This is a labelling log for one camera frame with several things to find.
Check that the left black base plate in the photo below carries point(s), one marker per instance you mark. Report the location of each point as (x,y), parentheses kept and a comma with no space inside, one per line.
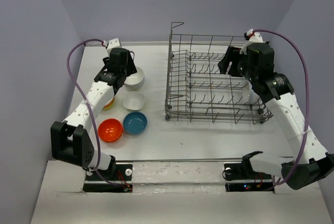
(119,182)

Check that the grey wire dish rack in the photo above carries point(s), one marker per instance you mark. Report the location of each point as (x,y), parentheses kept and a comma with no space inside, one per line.
(195,88)

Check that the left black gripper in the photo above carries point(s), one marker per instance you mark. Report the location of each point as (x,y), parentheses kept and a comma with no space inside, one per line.
(131,69)

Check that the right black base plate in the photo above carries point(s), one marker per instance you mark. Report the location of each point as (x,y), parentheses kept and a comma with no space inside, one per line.
(237,180)

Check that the blue bowl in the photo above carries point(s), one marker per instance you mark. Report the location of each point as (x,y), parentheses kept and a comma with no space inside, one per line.
(135,123)

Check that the orange bowl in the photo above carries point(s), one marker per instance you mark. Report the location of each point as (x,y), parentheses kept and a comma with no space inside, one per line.
(110,130)

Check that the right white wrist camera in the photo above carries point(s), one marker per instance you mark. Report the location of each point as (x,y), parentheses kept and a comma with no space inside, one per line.
(251,37)

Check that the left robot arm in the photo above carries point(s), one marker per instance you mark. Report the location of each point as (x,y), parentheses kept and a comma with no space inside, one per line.
(70,138)

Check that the white round bowl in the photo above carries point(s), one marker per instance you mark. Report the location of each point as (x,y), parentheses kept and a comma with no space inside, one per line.
(249,95)
(135,80)

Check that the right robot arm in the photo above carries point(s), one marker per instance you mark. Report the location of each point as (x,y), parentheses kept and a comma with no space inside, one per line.
(311,160)

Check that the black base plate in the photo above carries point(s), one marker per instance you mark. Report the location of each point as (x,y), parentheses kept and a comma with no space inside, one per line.
(237,180)
(119,182)

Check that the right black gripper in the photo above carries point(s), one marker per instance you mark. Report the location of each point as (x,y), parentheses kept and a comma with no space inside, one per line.
(233,54)

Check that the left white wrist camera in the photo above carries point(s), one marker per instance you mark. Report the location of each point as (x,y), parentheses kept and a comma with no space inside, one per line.
(113,43)

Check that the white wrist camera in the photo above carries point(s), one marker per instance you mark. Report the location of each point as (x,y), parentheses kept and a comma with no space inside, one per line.
(251,37)
(113,43)

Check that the white square bowl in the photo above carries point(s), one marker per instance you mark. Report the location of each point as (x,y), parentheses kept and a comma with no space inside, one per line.
(134,101)

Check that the yellow striped bowl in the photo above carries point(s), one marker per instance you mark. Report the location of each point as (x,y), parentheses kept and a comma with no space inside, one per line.
(108,105)

